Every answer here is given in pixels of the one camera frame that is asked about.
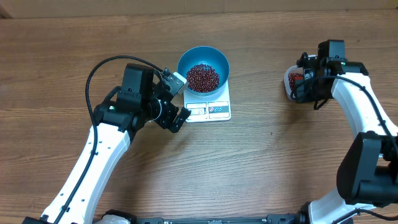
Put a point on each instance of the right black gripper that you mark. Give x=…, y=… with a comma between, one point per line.
x=301, y=98

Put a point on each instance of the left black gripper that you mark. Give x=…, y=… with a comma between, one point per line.
x=166, y=121

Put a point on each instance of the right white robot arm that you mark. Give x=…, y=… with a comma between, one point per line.
x=367, y=176

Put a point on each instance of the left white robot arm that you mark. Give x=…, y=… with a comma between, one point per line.
x=145, y=95

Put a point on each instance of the white digital kitchen scale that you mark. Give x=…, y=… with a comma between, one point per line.
x=209, y=108

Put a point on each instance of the red beans in bowl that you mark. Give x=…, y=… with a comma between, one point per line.
x=203, y=78

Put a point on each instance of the blue metal bowl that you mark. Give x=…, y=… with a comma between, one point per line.
x=205, y=55

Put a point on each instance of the red beans in container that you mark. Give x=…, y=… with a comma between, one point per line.
x=290, y=78

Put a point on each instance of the clear plastic container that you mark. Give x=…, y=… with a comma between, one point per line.
x=292, y=69

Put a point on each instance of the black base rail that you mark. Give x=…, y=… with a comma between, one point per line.
x=116, y=216

